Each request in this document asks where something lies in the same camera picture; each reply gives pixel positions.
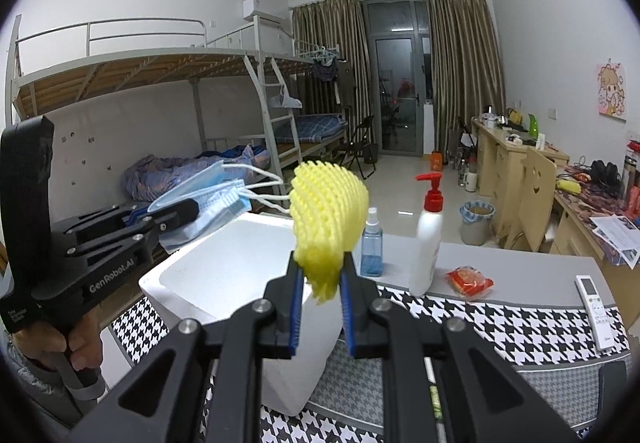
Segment glass balcony door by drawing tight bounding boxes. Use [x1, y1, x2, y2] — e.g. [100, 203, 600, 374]
[360, 0, 433, 158]

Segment person's left hand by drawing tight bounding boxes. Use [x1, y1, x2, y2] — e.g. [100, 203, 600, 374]
[31, 310, 106, 381]

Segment hanging dark clothes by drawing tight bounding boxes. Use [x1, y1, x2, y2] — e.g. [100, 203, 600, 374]
[300, 40, 357, 104]

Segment black chair backrest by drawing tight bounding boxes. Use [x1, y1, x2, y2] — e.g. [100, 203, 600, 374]
[597, 360, 630, 431]

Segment printed paper sheets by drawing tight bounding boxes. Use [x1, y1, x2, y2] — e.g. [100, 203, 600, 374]
[590, 214, 640, 269]

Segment blue face mask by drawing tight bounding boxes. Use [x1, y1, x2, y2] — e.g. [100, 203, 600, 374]
[147, 160, 292, 255]

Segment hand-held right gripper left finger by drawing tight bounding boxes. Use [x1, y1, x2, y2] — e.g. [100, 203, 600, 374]
[65, 250, 306, 443]

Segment light wooden desk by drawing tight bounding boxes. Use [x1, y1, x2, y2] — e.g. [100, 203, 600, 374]
[472, 118, 571, 211]

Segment blue patterned quilt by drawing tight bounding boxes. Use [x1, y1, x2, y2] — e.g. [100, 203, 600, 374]
[122, 145, 273, 204]

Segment white remote control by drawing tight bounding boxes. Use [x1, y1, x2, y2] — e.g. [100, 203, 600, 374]
[575, 274, 618, 353]

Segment red snack packet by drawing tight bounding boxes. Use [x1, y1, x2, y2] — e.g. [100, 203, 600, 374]
[445, 265, 495, 299]

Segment brown curtain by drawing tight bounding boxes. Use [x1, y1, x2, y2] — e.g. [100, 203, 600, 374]
[425, 0, 506, 162]
[291, 0, 375, 158]

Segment blue spray bottle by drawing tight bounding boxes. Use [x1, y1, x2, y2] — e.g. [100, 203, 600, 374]
[360, 207, 385, 278]

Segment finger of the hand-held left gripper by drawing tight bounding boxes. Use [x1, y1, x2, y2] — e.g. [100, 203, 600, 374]
[100, 204, 152, 225]
[50, 199, 201, 258]

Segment white pump bottle red cap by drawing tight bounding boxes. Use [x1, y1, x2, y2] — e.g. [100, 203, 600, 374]
[408, 172, 446, 296]

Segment wooden desk with patterned cloth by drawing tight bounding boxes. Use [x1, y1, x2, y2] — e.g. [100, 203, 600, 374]
[547, 163, 640, 270]

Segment houndstooth table mat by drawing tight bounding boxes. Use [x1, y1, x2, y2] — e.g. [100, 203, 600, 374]
[107, 283, 632, 443]

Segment black headphones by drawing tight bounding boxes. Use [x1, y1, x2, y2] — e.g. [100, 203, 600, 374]
[590, 160, 623, 187]

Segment grey drinking bottle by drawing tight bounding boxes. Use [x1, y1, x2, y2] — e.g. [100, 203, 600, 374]
[622, 155, 639, 202]

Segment cartoon wall poster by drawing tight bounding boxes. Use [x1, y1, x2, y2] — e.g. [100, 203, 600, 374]
[595, 58, 628, 122]

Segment white foam box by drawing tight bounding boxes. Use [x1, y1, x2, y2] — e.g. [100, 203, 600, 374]
[139, 212, 362, 419]

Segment black folding chair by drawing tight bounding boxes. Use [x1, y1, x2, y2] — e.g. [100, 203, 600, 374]
[340, 115, 379, 180]

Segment white metal bunk bed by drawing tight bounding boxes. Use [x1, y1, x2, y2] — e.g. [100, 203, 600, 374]
[7, 15, 301, 204]
[210, 18, 351, 168]

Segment white leaning panel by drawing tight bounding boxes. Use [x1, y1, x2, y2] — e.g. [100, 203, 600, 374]
[422, 103, 437, 156]

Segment white wall air conditioner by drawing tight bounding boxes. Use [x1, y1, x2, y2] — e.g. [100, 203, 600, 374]
[241, 0, 294, 36]

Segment yellow foam fruit net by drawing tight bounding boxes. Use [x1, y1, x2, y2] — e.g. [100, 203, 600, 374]
[289, 162, 371, 306]

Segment blue checked bedding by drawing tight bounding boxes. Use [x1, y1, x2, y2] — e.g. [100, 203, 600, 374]
[275, 114, 348, 144]

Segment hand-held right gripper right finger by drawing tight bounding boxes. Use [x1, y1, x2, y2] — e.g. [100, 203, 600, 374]
[339, 252, 581, 443]

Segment wooden smiley chair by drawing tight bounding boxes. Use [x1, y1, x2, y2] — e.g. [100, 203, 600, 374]
[517, 145, 558, 253]

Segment grey trash bin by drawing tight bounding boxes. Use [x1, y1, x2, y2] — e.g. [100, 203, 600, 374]
[459, 199, 496, 246]

